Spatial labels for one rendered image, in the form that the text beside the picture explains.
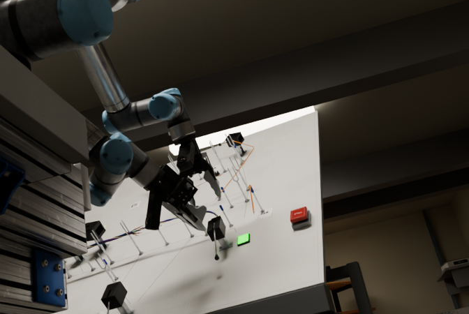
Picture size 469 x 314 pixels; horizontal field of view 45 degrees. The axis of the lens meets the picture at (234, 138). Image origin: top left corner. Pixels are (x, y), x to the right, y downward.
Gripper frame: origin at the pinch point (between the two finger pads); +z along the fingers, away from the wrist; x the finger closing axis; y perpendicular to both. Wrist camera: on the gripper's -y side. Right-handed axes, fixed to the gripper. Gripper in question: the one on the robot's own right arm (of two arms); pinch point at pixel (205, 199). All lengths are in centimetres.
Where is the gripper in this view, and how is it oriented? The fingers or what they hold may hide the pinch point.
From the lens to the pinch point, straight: 172.8
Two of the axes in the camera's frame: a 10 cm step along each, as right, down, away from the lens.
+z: 3.6, 9.3, -0.4
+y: 2.1, -0.4, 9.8
